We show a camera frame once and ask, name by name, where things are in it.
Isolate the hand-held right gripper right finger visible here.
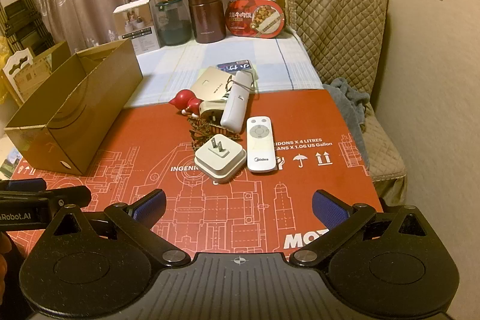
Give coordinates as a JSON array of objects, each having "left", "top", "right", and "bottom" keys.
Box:
[{"left": 289, "top": 189, "right": 445, "bottom": 267}]

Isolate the brown thermos flask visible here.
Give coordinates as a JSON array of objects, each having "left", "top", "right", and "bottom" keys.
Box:
[{"left": 187, "top": 0, "right": 227, "bottom": 44}]

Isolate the white plug adapter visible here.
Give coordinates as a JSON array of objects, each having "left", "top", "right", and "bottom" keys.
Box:
[{"left": 194, "top": 134, "right": 247, "bottom": 183}]

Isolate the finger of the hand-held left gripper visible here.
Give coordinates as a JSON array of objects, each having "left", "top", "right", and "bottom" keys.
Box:
[
  {"left": 0, "top": 178, "right": 48, "bottom": 194},
  {"left": 44, "top": 186, "right": 93, "bottom": 211}
]

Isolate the red instant meal box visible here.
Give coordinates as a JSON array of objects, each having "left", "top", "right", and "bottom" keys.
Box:
[{"left": 225, "top": 0, "right": 289, "bottom": 40}]

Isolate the blue white tissue packet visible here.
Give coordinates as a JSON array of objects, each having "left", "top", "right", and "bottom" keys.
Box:
[{"left": 215, "top": 59, "right": 257, "bottom": 81}]

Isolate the white oblong device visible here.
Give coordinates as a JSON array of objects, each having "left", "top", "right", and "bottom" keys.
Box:
[{"left": 220, "top": 70, "right": 256, "bottom": 130}]

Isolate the brown shipping carton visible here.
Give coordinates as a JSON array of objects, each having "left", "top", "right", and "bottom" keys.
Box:
[{"left": 11, "top": 40, "right": 72, "bottom": 103}]

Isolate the red printed cardboard mat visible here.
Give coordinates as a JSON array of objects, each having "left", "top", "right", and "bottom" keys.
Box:
[{"left": 11, "top": 89, "right": 383, "bottom": 262}]

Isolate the white carved wooden board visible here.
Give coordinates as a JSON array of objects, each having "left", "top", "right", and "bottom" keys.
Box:
[{"left": 2, "top": 48, "right": 36, "bottom": 107}]

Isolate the brown cardboard box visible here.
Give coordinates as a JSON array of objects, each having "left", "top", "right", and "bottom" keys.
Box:
[{"left": 4, "top": 39, "right": 145, "bottom": 176}]

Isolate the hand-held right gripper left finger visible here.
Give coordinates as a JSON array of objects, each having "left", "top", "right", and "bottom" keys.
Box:
[{"left": 37, "top": 189, "right": 191, "bottom": 268}]

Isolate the gold box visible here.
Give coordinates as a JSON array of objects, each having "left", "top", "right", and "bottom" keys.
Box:
[{"left": 190, "top": 67, "right": 241, "bottom": 105}]

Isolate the pale checked tablecloth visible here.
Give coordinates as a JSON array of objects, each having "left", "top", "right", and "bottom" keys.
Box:
[{"left": 124, "top": 31, "right": 325, "bottom": 109}]

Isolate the white product box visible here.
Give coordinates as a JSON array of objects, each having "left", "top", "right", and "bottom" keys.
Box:
[{"left": 113, "top": 0, "right": 162, "bottom": 55}]

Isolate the glass jar green lid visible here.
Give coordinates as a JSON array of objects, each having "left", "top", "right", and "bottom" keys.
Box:
[{"left": 155, "top": 0, "right": 193, "bottom": 47}]

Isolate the brown patterned ribbon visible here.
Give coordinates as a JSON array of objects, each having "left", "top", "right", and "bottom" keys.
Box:
[{"left": 187, "top": 114, "right": 242, "bottom": 152}]

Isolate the picture booklet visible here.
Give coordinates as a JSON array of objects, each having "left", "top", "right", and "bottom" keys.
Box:
[{"left": 0, "top": 148, "right": 25, "bottom": 180}]

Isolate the white remote control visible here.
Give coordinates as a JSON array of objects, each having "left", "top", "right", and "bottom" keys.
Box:
[{"left": 245, "top": 116, "right": 277, "bottom": 174}]

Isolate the grey blanket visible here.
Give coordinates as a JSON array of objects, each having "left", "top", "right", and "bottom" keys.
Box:
[{"left": 324, "top": 77, "right": 372, "bottom": 171}]

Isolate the red gourd toy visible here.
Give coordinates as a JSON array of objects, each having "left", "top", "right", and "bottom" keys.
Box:
[{"left": 169, "top": 88, "right": 205, "bottom": 116}]

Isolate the chair with quilted cover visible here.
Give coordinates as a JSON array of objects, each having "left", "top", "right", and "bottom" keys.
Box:
[{"left": 283, "top": 0, "right": 407, "bottom": 208}]

